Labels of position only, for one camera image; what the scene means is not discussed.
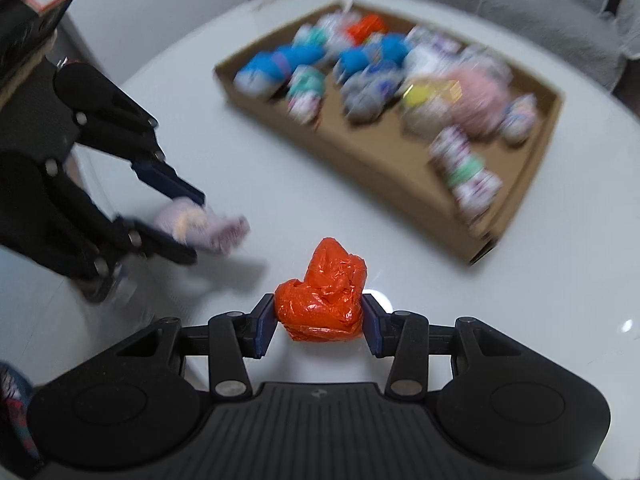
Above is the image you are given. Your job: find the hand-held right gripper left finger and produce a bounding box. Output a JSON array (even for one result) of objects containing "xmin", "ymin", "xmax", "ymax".
[{"xmin": 75, "ymin": 292, "xmax": 277, "ymax": 402}]

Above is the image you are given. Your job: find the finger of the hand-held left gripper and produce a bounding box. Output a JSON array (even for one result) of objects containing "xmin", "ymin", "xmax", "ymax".
[
  {"xmin": 70, "ymin": 102, "xmax": 207, "ymax": 207},
  {"xmin": 42, "ymin": 157, "xmax": 199, "ymax": 281}
]

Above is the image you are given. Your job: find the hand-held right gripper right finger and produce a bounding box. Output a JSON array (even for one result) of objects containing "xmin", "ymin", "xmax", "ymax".
[{"xmin": 361, "ymin": 292, "xmax": 566, "ymax": 401}]

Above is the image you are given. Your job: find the pale pink fluffy sock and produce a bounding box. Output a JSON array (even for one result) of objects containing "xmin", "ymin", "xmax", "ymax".
[{"xmin": 152, "ymin": 197, "xmax": 251, "ymax": 256}]

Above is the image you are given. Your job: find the orange plastic bag bundle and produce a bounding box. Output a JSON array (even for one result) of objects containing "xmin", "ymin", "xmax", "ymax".
[
  {"xmin": 347, "ymin": 14, "xmax": 388, "ymax": 46},
  {"xmin": 274, "ymin": 237, "xmax": 368, "ymax": 343}
]

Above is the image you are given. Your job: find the blue sock bundle pink band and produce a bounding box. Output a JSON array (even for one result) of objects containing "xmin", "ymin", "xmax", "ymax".
[{"xmin": 234, "ymin": 42, "xmax": 326, "ymax": 96}]

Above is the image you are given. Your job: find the shallow cardboard box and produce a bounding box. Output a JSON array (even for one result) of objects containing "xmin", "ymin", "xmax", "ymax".
[{"xmin": 214, "ymin": 0, "xmax": 565, "ymax": 267}]

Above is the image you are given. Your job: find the white bundle teal pipe cleaner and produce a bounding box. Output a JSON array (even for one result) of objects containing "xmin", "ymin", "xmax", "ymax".
[{"xmin": 430, "ymin": 127, "xmax": 503, "ymax": 226}]

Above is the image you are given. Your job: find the teal white cloth bundle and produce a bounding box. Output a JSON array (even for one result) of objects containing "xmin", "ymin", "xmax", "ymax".
[{"xmin": 287, "ymin": 65, "xmax": 328, "ymax": 123}]

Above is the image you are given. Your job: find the colourful printed cloth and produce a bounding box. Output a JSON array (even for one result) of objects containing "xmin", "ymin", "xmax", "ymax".
[{"xmin": 0, "ymin": 362, "xmax": 38, "ymax": 461}]

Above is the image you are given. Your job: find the grey blue sock bundle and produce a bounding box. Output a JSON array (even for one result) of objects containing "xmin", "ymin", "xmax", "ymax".
[{"xmin": 342, "ymin": 62, "xmax": 406, "ymax": 121}]

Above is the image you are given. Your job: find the yellow plastic bundle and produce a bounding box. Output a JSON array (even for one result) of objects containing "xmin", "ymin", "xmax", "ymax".
[{"xmin": 402, "ymin": 77, "xmax": 466, "ymax": 133}]

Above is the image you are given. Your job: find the pink fluffy sock bundle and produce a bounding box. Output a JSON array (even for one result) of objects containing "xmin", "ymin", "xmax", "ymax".
[{"xmin": 440, "ymin": 67, "xmax": 511, "ymax": 138}]

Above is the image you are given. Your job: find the white pastel print bundle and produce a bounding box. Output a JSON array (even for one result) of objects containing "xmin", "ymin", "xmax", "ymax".
[{"xmin": 500, "ymin": 94, "xmax": 540, "ymax": 146}]

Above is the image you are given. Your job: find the white purple print bundle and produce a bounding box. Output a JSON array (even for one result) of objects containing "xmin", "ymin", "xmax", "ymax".
[{"xmin": 405, "ymin": 27, "xmax": 463, "ymax": 78}]

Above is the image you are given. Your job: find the grey quilted sofa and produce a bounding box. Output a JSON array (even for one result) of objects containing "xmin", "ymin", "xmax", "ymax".
[{"xmin": 350, "ymin": 0, "xmax": 640, "ymax": 93}]

